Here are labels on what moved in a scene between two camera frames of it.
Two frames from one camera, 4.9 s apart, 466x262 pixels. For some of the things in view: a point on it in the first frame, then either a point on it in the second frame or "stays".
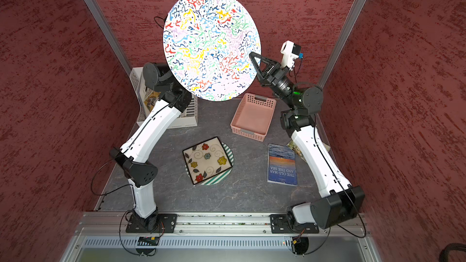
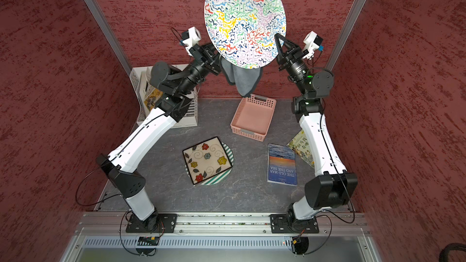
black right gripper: x=272 y=74 → x=289 y=56
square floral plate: x=206 y=159 stays
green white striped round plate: x=221 y=176 stays
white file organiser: x=187 y=118 stays
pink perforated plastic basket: x=253 y=117 stays
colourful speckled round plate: x=208 y=36 → x=243 y=14
